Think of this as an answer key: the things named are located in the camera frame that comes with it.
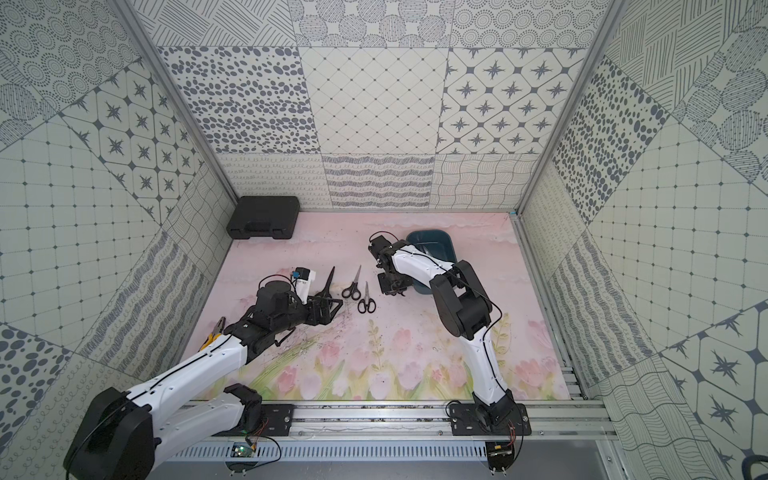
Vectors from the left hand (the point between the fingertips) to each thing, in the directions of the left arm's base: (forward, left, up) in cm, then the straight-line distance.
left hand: (330, 294), depth 82 cm
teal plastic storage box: (+28, -33, -10) cm, 45 cm away
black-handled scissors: (+5, -9, -13) cm, 17 cm away
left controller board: (-35, +19, -15) cm, 42 cm away
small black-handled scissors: (+9, -4, -13) cm, 17 cm away
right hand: (+9, -20, -13) cm, 25 cm away
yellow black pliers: (-6, +35, -12) cm, 38 cm away
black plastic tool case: (+41, +36, -11) cm, 56 cm away
